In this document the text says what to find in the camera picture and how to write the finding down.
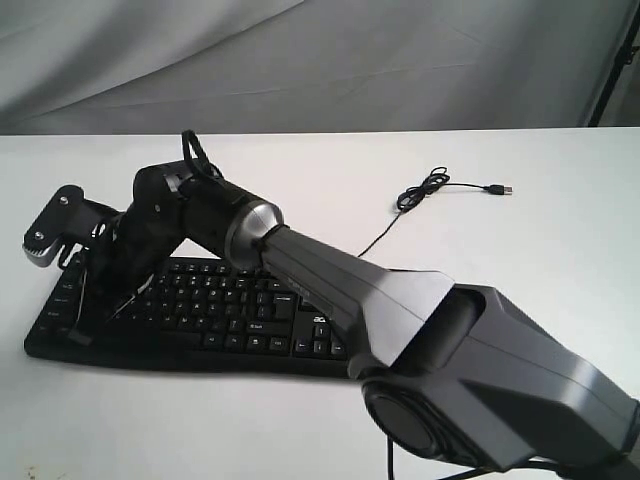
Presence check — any black tripod stand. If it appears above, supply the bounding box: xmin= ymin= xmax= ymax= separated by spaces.
xmin=586 ymin=1 xmax=639 ymax=127

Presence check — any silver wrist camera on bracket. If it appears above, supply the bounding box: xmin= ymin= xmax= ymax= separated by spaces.
xmin=22 ymin=184 xmax=120 ymax=268

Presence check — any grey backdrop cloth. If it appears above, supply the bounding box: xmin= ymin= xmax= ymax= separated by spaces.
xmin=1 ymin=1 xmax=639 ymax=135

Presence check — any black Acer keyboard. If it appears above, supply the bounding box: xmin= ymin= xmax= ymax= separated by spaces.
xmin=23 ymin=254 xmax=347 ymax=380

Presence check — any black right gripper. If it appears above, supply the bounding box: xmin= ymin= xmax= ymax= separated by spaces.
xmin=68 ymin=212 xmax=181 ymax=346

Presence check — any black USB cable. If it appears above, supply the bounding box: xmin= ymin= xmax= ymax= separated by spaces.
xmin=355 ymin=166 xmax=515 ymax=258

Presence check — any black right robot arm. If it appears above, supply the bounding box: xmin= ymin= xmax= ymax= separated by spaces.
xmin=74 ymin=163 xmax=639 ymax=479

